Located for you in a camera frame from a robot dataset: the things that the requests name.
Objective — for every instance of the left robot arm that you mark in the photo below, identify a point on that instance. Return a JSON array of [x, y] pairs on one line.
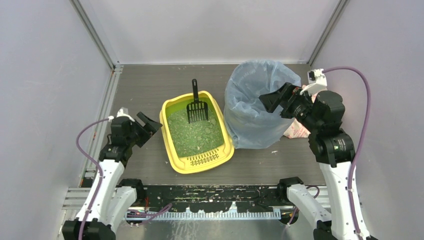
[[110, 197]]

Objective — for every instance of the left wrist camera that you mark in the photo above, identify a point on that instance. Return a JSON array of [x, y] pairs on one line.
[[124, 112]]

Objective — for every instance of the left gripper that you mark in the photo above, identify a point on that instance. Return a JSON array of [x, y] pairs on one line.
[[139, 129]]

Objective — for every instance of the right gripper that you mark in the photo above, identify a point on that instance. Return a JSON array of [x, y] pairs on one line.
[[286, 102]]

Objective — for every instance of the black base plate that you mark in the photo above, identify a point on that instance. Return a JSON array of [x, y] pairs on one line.
[[213, 198]]

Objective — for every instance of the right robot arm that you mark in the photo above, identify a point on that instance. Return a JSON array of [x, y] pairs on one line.
[[334, 151]]

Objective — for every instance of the yellow litter box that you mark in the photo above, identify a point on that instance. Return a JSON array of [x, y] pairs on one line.
[[203, 161]]

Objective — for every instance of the green cat litter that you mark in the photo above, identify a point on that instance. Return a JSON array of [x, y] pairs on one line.
[[191, 139]]

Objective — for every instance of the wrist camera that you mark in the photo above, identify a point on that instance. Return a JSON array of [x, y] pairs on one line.
[[124, 112], [317, 82]]

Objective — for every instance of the pink patterned cloth bag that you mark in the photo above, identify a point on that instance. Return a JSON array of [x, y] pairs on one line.
[[296, 130]]

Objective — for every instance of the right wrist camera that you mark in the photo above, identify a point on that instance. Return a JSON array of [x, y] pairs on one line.
[[317, 82]]

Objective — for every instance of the black litter scoop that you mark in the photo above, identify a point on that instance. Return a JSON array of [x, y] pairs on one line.
[[197, 110]]

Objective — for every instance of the blue bag lined bin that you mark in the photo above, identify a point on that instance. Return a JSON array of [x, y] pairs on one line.
[[247, 122]]

